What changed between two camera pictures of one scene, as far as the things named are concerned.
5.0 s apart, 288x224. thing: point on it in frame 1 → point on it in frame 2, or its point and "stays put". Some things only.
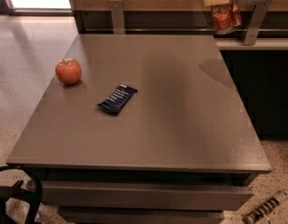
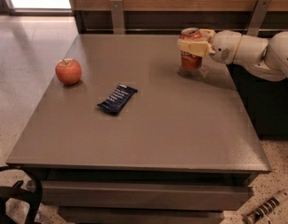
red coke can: x=226 y=17 → x=190 y=62
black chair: x=17 y=189 stays put
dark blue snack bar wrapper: x=118 y=99 stays put
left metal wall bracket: x=117 y=16 stays put
